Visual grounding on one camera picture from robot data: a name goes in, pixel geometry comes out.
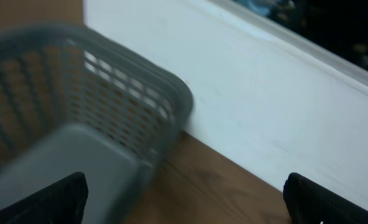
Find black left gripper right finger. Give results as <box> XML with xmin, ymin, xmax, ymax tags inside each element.
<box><xmin>283</xmin><ymin>172</ymin><xmax>368</xmax><ymax>224</ymax></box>

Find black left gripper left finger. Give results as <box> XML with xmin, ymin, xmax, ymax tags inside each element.
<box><xmin>0</xmin><ymin>172</ymin><xmax>88</xmax><ymax>224</ymax></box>

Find grey plastic mesh basket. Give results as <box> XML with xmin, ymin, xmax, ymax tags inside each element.
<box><xmin>0</xmin><ymin>24</ymin><xmax>193</xmax><ymax>223</ymax></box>

